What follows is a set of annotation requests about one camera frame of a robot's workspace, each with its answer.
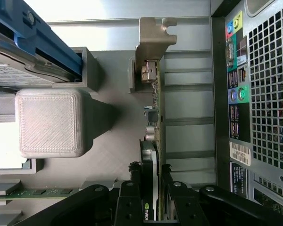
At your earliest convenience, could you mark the green RAM stick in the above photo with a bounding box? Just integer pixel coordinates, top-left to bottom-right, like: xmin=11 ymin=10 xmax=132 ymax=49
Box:
xmin=0 ymin=187 xmax=85 ymax=201

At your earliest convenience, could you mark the open black PC case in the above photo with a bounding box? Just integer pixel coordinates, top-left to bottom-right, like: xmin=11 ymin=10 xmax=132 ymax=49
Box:
xmin=209 ymin=0 xmax=283 ymax=212

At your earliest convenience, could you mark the grey printed parts rack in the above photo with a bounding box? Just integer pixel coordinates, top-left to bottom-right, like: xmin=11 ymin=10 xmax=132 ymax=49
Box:
xmin=0 ymin=47 xmax=166 ymax=226

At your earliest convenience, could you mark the silver CPU chip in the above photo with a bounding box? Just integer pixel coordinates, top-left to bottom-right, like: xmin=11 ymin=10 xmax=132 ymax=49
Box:
xmin=0 ymin=121 xmax=23 ymax=169

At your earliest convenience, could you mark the hard disk in blue caddy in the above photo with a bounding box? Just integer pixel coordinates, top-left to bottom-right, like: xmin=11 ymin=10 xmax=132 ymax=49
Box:
xmin=0 ymin=0 xmax=83 ymax=86

